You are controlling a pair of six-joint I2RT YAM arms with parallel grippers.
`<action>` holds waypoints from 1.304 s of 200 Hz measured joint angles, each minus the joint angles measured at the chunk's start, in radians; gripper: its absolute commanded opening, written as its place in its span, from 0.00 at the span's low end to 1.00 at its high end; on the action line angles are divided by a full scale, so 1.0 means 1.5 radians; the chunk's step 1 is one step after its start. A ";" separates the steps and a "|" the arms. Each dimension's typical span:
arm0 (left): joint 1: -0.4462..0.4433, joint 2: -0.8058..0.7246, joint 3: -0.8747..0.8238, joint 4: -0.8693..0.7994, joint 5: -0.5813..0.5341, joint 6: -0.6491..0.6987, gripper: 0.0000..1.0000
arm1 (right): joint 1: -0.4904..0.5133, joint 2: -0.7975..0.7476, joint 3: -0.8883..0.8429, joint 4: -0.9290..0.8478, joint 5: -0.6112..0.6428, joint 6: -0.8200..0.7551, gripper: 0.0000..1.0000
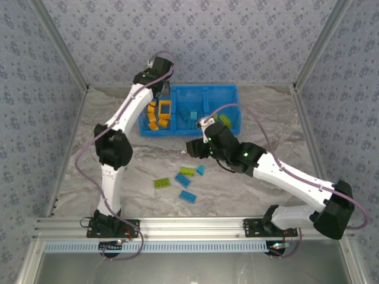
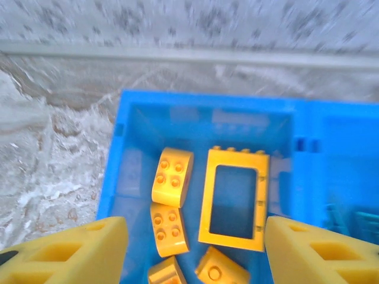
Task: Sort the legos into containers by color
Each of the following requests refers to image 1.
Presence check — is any blue three-compartment bin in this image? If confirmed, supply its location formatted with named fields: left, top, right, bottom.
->
left=139, top=84, right=243, bottom=137

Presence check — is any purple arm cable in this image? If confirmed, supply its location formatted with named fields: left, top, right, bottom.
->
left=74, top=50, right=178, bottom=262
left=204, top=102, right=370, bottom=260

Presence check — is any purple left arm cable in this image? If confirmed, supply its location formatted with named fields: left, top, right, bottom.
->
left=74, top=50, right=178, bottom=262

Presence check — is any aluminium table side rail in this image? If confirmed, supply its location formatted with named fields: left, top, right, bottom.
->
left=291, top=86, right=339, bottom=216
left=46, top=87, right=91, bottom=218

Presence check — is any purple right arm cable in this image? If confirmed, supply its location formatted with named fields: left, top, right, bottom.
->
left=204, top=102, right=370, bottom=260

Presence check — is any grey metal panel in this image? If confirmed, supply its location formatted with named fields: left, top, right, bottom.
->
left=38, top=251, right=352, bottom=284

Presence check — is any small black electronics board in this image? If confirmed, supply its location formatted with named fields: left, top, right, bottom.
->
left=265, top=241, right=293, bottom=257
left=98, top=240, right=124, bottom=253

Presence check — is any short aluminium corner post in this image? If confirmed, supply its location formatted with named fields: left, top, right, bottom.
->
left=16, top=238, right=45, bottom=284
left=339, top=238, right=370, bottom=284

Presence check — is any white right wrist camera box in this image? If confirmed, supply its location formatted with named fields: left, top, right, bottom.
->
left=197, top=117, right=216, bottom=144

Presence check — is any light blue slotted cable duct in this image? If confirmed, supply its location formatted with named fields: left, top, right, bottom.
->
left=43, top=240, right=275, bottom=254

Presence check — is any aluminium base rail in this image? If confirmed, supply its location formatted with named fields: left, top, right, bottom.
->
left=32, top=217, right=355, bottom=240

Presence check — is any orange lego window frame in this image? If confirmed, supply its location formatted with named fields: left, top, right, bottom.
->
left=158, top=100, right=173, bottom=117

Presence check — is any aluminium frame post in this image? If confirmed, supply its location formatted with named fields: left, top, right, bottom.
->
left=28, top=0, right=90, bottom=91
left=292, top=0, right=354, bottom=91

